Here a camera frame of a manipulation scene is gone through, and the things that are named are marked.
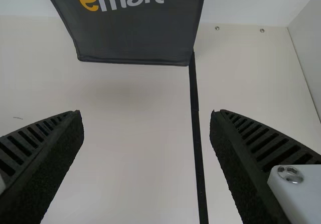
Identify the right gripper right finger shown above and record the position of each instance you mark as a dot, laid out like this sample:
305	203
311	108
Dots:
250	163

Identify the black strip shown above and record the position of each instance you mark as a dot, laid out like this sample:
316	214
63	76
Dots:
198	146

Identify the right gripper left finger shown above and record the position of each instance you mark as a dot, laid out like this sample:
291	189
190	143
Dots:
42	158

